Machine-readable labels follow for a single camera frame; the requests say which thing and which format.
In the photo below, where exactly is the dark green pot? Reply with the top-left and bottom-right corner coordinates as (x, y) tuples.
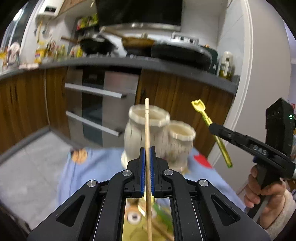
(198, 44), (219, 73)

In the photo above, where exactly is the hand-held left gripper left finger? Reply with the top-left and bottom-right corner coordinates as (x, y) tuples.
(27, 146), (146, 241)

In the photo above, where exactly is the golden frying pan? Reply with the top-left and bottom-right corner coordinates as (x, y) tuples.
(102, 26), (156, 52)

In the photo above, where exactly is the grey kitchen countertop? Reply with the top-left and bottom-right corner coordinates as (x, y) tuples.
(0, 56), (240, 95)

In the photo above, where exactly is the person's right forearm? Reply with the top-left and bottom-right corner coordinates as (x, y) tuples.
(259, 185), (296, 240)

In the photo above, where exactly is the wooden cabinet door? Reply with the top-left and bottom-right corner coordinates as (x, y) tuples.
(135, 70), (235, 159)
(0, 67), (70, 154)

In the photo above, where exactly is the black griddle pan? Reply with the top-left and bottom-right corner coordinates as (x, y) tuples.
(150, 40), (213, 70)

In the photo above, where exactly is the blue cartoon printed cloth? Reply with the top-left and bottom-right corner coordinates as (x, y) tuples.
(57, 146), (246, 210)

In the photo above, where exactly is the white water heater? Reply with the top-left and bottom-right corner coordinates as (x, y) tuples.
(36, 0), (67, 18)

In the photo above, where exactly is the white wall socket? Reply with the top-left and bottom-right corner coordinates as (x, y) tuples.
(171, 32), (200, 45)

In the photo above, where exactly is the built-in steel oven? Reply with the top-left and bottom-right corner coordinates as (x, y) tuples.
(64, 67), (142, 149)

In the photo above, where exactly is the cream floral ceramic utensil holder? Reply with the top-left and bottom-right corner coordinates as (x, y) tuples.
(121, 104), (196, 172)

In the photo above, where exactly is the wooden chopstick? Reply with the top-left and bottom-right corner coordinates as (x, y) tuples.
(144, 98), (153, 241)

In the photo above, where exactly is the cooking oil bottle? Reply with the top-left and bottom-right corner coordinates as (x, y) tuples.
(218, 51), (234, 81)

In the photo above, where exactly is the shelf of food packets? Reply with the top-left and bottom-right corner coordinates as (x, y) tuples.
(76, 13), (100, 31)

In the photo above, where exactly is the yellow plastic fruit fork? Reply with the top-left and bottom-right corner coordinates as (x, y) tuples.
(191, 99), (233, 169)

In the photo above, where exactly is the person's right hand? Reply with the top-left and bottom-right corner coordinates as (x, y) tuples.
(244, 165), (287, 208)

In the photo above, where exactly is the black range hood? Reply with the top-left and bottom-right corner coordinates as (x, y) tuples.
(95, 0), (184, 31)

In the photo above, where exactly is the black wok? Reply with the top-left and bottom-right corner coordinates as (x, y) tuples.
(61, 36), (119, 55)

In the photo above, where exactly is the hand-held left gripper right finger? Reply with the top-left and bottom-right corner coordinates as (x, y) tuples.
(150, 146), (271, 241)

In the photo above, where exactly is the row of condiment bottles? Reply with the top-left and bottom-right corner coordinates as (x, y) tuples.
(34, 41), (84, 63)

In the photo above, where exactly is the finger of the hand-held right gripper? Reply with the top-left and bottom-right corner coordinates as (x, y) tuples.
(209, 123), (296, 179)

